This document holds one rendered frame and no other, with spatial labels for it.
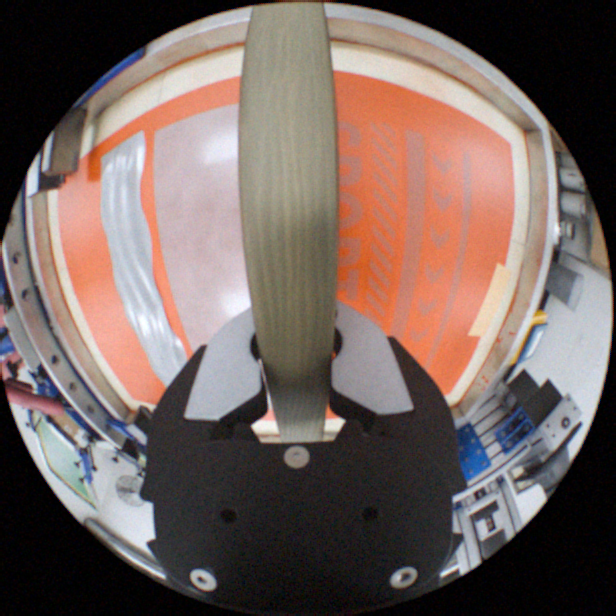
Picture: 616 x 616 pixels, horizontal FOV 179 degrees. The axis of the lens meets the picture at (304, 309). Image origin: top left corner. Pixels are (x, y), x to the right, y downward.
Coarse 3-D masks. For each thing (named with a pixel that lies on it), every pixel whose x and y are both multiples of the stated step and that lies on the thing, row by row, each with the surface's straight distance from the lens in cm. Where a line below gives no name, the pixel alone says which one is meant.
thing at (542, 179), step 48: (192, 48) 25; (384, 48) 25; (432, 48) 25; (96, 96) 30; (528, 144) 38; (48, 240) 43; (528, 240) 35; (48, 288) 42; (528, 288) 34; (96, 384) 47; (480, 384) 42; (336, 432) 36
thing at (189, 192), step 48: (192, 96) 22; (336, 96) 19; (384, 96) 21; (192, 144) 19; (480, 144) 27; (96, 192) 28; (144, 192) 21; (192, 192) 18; (480, 192) 25; (96, 240) 28; (192, 240) 18; (240, 240) 16; (480, 240) 25; (96, 288) 31; (192, 288) 19; (240, 288) 17; (480, 288) 27
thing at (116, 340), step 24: (96, 312) 34; (120, 312) 28; (168, 312) 22; (192, 312) 20; (216, 312) 19; (240, 312) 18; (456, 312) 26; (96, 336) 38; (120, 336) 32; (192, 336) 22; (456, 336) 28; (480, 336) 33; (120, 360) 37; (144, 360) 31; (456, 360) 33; (144, 384) 37
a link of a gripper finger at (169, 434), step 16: (192, 368) 8; (176, 384) 8; (192, 384) 8; (160, 400) 8; (176, 400) 8; (160, 416) 8; (176, 416) 7; (160, 432) 7; (176, 432) 7; (192, 432) 7; (208, 432) 6; (224, 432) 7; (160, 448) 7; (176, 448) 7; (160, 464) 7; (144, 480) 7; (144, 496) 7
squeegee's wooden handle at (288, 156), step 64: (256, 64) 8; (320, 64) 8; (256, 128) 6; (320, 128) 6; (256, 192) 6; (320, 192) 6; (256, 256) 6; (320, 256) 6; (256, 320) 7; (320, 320) 7; (320, 384) 9
